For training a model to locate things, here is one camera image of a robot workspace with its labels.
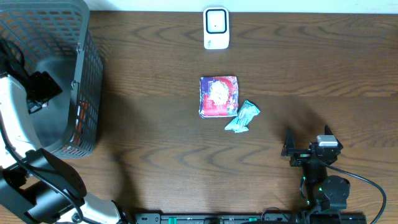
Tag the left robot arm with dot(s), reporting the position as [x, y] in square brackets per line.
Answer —
[36, 186]

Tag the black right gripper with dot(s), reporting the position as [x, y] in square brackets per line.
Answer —
[306, 154]

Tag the grey plastic mesh basket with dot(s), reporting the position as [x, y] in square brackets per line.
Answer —
[53, 37]

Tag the purple red tissue pack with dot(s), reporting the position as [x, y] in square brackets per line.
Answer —
[219, 97]

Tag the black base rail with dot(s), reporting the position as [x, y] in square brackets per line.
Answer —
[156, 218]

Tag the teal snack wrapper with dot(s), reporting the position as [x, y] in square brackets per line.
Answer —
[245, 115]

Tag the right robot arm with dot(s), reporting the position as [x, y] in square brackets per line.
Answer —
[325, 194]

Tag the white barcode scanner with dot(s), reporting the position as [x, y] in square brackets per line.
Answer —
[216, 34]

